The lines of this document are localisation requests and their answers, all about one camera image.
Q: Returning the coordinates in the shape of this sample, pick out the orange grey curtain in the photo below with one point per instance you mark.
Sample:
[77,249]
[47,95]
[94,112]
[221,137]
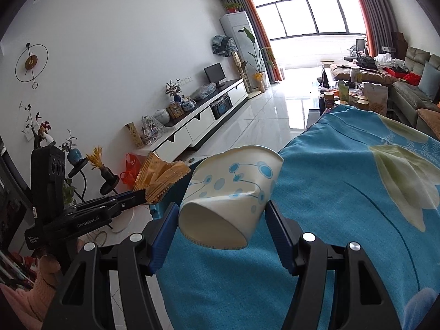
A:
[374,10]
[252,17]

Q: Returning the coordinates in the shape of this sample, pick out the yellow snack wrapper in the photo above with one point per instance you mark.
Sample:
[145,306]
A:
[161,175]

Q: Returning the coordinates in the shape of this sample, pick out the white paper cup blue dots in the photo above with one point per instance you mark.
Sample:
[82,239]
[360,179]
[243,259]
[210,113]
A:
[227,185]

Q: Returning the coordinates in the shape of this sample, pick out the black monitor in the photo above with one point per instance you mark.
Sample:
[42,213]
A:
[215,73]

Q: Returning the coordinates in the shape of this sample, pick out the black office chair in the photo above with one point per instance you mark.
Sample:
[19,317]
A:
[359,46]

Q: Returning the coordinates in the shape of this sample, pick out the green snack packet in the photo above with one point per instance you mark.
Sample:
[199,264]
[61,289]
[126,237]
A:
[343,89]

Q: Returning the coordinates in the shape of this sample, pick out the white TV cabinet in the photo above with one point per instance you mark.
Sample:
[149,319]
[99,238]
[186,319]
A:
[199,120]

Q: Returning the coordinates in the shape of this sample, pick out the blue plastic bin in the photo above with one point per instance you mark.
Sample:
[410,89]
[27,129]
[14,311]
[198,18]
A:
[155,211]

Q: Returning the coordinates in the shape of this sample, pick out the blue floral blanket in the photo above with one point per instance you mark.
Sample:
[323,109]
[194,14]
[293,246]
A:
[343,185]

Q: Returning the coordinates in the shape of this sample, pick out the grey blue cushion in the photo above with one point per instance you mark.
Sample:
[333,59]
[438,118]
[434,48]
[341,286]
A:
[429,80]

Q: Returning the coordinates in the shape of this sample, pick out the plant in blue white vase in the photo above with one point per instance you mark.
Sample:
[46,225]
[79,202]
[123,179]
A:
[173,91]

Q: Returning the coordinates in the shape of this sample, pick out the blue vase with green plant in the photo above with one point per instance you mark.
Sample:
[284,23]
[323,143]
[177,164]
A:
[74,154]

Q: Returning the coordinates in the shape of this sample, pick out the grey green sofa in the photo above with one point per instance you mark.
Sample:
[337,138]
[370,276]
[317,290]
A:
[409,94]

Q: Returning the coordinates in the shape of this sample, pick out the tall green leafy plant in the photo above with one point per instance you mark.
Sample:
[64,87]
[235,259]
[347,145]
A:
[263,58]

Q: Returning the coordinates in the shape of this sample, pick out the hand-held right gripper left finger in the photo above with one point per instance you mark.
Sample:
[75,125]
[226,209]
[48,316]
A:
[161,244]

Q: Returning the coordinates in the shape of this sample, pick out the red leaf branch decoration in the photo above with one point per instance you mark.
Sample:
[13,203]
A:
[43,127]

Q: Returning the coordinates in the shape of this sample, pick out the person's left forearm pink sleeve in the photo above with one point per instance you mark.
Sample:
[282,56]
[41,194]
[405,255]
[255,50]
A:
[31,295]

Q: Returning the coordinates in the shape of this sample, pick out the brown paper snack bag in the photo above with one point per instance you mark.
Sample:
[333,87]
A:
[376,98]

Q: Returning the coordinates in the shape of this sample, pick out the red cloth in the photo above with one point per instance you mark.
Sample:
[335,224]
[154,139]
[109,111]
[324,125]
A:
[412,79]

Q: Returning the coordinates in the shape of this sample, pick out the beige paper box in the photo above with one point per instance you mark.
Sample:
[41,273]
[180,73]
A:
[134,135]

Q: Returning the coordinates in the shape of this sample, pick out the blue patterned cloth cover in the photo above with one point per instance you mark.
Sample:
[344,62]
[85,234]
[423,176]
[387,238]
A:
[223,45]

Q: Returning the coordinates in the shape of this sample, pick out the white ceramic pot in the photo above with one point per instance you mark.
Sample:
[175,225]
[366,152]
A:
[161,117]

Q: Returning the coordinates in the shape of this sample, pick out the clear plastic bag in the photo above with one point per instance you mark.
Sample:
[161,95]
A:
[202,91]

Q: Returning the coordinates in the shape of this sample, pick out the white standing air conditioner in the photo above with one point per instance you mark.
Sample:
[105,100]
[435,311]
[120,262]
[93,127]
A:
[237,31]

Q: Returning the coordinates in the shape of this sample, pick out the orange plastic bag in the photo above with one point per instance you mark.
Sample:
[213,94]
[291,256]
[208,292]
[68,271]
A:
[130,175]

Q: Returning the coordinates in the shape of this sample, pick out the clear plastic toy box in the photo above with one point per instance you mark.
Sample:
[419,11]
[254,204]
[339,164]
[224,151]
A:
[153,130]

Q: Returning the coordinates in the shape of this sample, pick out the large window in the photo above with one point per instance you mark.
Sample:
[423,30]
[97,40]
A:
[309,17]

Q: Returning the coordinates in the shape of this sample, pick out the brown sofa seat mat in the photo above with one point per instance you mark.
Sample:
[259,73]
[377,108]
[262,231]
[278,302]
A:
[431,120]

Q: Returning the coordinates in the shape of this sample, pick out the yellow wheat in dark vase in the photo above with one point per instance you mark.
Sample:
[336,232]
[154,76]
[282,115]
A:
[101,165]

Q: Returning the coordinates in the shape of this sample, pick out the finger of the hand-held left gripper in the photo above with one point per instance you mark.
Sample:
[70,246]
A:
[137,196]
[125,210]

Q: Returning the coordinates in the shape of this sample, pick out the brown ottoman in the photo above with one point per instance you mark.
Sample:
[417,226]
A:
[343,74]

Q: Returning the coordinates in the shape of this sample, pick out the framed picture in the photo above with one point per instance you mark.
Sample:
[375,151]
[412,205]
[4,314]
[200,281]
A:
[176,111]

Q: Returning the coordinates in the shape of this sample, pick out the small potted plant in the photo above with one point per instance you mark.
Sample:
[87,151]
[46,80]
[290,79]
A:
[232,7]

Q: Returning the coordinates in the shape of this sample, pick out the yellow flowers in vase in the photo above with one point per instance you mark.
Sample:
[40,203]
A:
[258,79]

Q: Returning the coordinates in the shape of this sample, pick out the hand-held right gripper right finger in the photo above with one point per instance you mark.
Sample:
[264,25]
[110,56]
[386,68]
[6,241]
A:
[280,237]

